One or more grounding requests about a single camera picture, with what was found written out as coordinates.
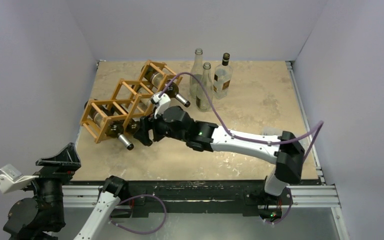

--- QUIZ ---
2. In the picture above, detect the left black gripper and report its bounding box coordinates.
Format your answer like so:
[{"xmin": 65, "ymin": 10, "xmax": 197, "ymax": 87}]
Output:
[{"xmin": 14, "ymin": 141, "xmax": 80, "ymax": 226}]

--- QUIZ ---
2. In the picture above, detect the olive green wine bottle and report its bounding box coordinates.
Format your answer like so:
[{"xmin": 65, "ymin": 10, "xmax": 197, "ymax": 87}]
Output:
[{"xmin": 141, "ymin": 64, "xmax": 192, "ymax": 109}]

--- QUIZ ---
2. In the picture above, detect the clear liquor bottle black cap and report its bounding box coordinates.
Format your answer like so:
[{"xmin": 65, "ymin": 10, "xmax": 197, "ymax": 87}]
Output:
[{"xmin": 213, "ymin": 52, "xmax": 233, "ymax": 99}]

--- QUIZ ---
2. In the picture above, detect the dark labelled wine bottle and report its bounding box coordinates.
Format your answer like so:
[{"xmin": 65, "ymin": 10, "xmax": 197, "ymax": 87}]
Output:
[{"xmin": 135, "ymin": 87, "xmax": 155, "ymax": 115}]

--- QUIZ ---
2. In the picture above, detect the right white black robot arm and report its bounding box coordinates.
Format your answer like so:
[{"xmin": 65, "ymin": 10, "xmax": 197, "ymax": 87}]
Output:
[{"xmin": 133, "ymin": 106, "xmax": 305, "ymax": 204}]

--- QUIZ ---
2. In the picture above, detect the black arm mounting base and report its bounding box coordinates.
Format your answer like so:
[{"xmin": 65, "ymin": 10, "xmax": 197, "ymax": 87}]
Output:
[{"xmin": 112, "ymin": 180, "xmax": 293, "ymax": 221}]

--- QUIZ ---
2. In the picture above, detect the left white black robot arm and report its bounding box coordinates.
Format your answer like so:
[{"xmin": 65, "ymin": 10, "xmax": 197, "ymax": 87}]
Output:
[{"xmin": 3, "ymin": 142, "xmax": 129, "ymax": 240}]

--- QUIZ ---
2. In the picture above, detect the dark bottle in lower rack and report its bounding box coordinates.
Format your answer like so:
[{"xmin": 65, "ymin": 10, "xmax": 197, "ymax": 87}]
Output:
[{"xmin": 124, "ymin": 119, "xmax": 141, "ymax": 136}]

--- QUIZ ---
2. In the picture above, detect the wooden wine rack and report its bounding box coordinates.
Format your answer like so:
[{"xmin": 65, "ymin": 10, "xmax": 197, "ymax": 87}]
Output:
[{"xmin": 80, "ymin": 59, "xmax": 184, "ymax": 144}]

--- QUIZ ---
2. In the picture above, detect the clear bottle front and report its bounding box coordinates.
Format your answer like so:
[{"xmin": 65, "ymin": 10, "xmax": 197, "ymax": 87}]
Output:
[{"xmin": 195, "ymin": 62, "xmax": 213, "ymax": 112}]

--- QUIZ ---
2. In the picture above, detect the tall clear bottle back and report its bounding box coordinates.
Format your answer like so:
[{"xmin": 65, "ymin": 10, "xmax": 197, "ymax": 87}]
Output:
[{"xmin": 189, "ymin": 48, "xmax": 203, "ymax": 99}]

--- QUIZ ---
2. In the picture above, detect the clear plastic parts box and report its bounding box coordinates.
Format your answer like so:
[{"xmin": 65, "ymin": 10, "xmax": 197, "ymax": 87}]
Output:
[{"xmin": 262, "ymin": 126, "xmax": 283, "ymax": 136}]

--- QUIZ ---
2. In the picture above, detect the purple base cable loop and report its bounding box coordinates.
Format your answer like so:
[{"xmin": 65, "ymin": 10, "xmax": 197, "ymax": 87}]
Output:
[{"xmin": 108, "ymin": 193, "xmax": 167, "ymax": 235}]

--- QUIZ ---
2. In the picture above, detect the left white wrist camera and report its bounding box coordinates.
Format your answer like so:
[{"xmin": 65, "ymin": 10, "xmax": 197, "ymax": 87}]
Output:
[{"xmin": 0, "ymin": 164, "xmax": 39, "ymax": 194}]

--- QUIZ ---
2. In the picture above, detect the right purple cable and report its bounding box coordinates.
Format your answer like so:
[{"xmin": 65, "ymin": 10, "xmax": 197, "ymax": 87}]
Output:
[{"xmin": 158, "ymin": 72, "xmax": 325, "ymax": 163}]

